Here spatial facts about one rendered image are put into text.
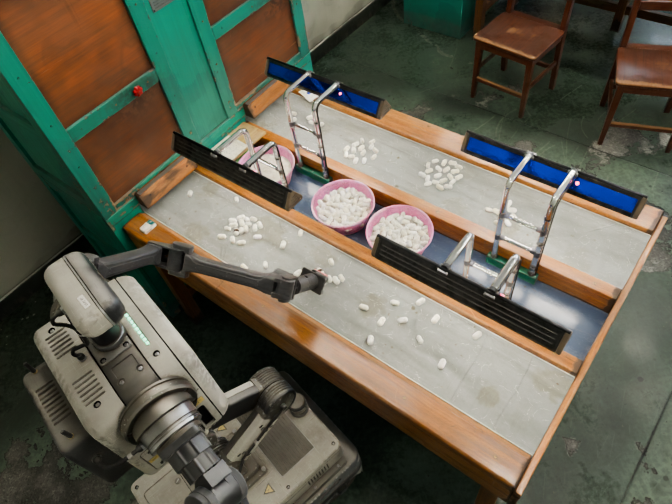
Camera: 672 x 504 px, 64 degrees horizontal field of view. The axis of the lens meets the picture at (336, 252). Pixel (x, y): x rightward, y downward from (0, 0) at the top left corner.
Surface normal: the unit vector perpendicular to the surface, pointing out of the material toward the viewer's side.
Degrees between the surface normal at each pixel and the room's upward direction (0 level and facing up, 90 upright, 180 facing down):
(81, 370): 0
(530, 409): 0
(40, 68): 90
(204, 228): 0
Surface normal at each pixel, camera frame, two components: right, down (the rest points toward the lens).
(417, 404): -0.11, -0.60
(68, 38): 0.79, 0.43
